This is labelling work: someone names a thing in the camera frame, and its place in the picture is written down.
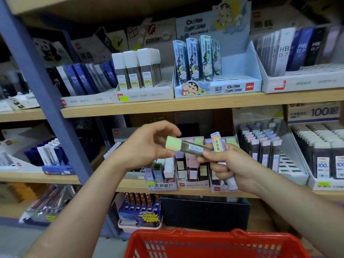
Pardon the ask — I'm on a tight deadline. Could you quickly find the purple yellow label lead case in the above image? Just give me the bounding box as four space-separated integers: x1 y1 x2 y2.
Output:
210 132 239 192

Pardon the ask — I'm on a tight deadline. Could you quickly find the pastel lead case display box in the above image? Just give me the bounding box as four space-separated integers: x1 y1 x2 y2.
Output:
175 136 211 189
205 136 240 193

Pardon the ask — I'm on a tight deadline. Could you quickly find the row of cartoon lead cases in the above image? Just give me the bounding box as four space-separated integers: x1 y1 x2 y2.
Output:
173 35 223 86

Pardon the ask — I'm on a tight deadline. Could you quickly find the person's right forearm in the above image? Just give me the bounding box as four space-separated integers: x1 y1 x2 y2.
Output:
241 169 344 258

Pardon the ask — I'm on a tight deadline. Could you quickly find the wooden shelf board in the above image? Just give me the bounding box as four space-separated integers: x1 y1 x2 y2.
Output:
5 0 221 23
0 171 344 202
0 88 344 123

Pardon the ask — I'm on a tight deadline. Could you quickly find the white display box green tag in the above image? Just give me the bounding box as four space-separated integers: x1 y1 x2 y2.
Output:
288 120 344 192

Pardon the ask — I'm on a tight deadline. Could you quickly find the large white display box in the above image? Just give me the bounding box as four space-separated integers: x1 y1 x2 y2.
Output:
250 23 344 94

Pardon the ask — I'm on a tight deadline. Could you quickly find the row of white capped cases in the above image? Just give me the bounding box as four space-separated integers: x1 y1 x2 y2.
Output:
111 48 162 91

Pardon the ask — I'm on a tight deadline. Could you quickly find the black mesh pen holder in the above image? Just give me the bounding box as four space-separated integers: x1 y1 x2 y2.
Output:
111 114 127 130

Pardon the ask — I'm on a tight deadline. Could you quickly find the grey display box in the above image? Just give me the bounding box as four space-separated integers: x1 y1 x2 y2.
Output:
234 118 310 186

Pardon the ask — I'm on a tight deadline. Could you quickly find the cartoon print blue display box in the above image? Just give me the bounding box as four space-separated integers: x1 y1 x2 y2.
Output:
173 0 263 99

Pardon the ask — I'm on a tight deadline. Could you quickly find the row of grey capped cases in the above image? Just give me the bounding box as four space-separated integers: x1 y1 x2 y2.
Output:
290 122 344 180

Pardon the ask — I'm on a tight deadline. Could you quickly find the row of dark blue cases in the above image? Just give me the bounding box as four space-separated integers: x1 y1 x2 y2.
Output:
46 61 119 97

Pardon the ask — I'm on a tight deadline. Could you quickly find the dark blue pencil display box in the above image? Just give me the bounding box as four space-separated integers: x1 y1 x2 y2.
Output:
117 192 164 230

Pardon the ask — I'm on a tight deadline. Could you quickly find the person's right hand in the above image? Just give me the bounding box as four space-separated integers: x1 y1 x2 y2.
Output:
197 144 260 195

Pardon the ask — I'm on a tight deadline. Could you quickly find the blue pen display box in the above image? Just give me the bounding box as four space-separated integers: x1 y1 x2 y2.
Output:
24 137 77 175

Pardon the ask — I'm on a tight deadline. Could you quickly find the red plastic shopping basket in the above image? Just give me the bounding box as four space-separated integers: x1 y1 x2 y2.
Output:
124 228 311 258

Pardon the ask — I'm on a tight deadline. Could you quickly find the clear plastic pen pack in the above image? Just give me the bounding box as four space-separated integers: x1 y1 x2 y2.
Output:
18 184 79 226

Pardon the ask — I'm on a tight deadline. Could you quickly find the row of mixed colour cases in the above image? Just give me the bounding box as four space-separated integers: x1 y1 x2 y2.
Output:
253 25 344 78

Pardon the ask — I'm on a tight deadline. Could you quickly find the black storage box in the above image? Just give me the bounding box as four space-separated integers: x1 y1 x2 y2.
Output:
160 195 251 232

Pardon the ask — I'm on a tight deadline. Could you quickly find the row of pastel capped cases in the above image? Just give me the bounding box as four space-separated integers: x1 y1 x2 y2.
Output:
238 121 283 172

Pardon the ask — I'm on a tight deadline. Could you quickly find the panda print package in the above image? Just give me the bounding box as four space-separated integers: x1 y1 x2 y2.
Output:
33 37 72 68

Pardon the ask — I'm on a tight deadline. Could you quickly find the green capped lead case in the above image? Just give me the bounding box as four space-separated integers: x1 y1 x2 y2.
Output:
165 136 213 158

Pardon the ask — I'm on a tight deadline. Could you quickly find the small purple display box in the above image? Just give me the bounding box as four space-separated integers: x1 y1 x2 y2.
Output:
144 158 178 192

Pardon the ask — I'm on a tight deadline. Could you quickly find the blue metal shelf upright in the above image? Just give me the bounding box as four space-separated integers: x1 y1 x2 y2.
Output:
0 0 94 186

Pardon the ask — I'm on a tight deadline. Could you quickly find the person's left hand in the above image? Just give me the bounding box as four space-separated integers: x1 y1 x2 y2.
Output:
107 121 182 178

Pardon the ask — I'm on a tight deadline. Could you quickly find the person's left forearm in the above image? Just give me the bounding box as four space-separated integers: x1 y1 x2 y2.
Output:
24 158 127 258

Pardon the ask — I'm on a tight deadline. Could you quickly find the beige cardboard box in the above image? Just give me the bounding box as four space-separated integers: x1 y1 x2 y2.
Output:
286 101 341 124

